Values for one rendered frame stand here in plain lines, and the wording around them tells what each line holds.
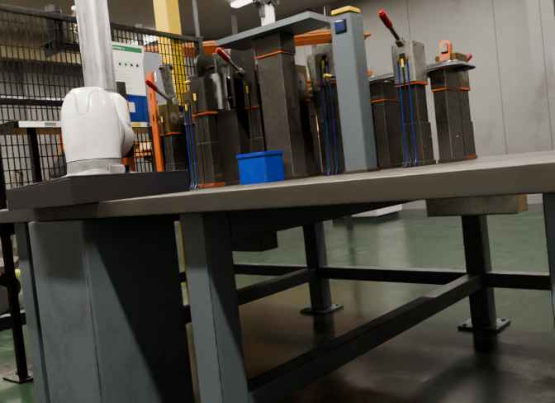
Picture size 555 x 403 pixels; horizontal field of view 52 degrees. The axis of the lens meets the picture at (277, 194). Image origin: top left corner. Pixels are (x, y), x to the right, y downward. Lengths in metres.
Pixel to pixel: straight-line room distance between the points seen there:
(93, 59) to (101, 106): 0.28
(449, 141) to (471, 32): 6.49
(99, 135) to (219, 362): 0.75
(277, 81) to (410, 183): 0.96
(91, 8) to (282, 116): 0.71
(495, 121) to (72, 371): 6.98
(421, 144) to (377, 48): 7.26
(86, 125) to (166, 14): 1.74
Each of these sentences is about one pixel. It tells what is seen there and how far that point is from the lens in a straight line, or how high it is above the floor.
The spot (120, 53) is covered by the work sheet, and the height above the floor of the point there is 1.40.
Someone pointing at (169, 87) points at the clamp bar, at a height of 1.12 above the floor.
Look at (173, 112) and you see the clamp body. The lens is 2.38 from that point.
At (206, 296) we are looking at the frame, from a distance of 1.27.
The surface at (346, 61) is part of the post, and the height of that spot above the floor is 1.01.
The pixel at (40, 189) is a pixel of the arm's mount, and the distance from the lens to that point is 1.59.
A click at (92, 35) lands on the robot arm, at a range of 1.98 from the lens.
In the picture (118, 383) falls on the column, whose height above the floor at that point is 0.21.
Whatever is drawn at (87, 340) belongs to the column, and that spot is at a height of 0.34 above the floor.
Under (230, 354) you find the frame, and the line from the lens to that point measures 1.32.
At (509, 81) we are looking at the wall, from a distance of 8.03.
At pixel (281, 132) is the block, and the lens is 1.75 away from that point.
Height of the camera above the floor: 0.72
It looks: 2 degrees down
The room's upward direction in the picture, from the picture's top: 6 degrees counter-clockwise
